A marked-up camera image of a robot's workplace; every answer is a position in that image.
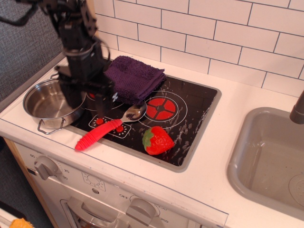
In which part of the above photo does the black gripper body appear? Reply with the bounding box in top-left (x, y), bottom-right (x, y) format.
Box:
top-left (55, 47), bottom-right (117, 101)

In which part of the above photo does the stainless steel bowl pot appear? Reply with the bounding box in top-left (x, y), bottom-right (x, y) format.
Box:
top-left (23, 74), bottom-right (86, 135)

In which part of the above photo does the black toy stovetop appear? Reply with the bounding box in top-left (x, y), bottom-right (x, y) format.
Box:
top-left (84, 76), bottom-right (221, 172)

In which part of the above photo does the red toy strawberry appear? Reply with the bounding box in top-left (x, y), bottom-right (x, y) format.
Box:
top-left (142, 126), bottom-right (174, 155)

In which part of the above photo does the black braided cable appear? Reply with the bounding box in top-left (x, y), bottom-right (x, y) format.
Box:
top-left (0, 2), bottom-right (40, 27)

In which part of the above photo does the grey left oven knob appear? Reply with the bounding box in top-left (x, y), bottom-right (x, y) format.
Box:
top-left (34, 156), bottom-right (58, 180)

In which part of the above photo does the grey right oven knob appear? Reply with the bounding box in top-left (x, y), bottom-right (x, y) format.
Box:
top-left (126, 198), bottom-right (156, 226)

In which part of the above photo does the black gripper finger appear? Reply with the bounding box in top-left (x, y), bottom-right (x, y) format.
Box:
top-left (60, 82), bottom-right (85, 108)
top-left (95, 93), bottom-right (114, 118)

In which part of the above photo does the grey sink basin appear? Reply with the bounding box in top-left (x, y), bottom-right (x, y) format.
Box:
top-left (227, 107), bottom-right (304, 220)

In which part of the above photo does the yellow black object corner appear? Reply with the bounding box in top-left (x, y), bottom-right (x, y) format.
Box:
top-left (9, 218), bottom-right (34, 228)

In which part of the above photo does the grey oven door handle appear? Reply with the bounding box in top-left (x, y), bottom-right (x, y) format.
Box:
top-left (66, 197), bottom-right (118, 228)

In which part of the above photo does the grey faucet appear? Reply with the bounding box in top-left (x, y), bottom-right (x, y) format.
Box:
top-left (289, 91), bottom-right (304, 124)

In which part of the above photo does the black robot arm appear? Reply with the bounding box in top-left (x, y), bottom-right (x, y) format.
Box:
top-left (10, 0), bottom-right (116, 117)

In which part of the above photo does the purple folded towel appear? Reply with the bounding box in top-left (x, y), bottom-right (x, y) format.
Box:
top-left (105, 56), bottom-right (166, 105)

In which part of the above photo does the grey oven knob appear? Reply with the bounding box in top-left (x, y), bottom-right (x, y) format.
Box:
top-left (34, 156), bottom-right (58, 180)
top-left (126, 198), bottom-right (156, 226)

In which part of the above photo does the red handled metal spoon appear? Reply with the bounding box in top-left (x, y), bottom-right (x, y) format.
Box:
top-left (75, 102), bottom-right (147, 151)

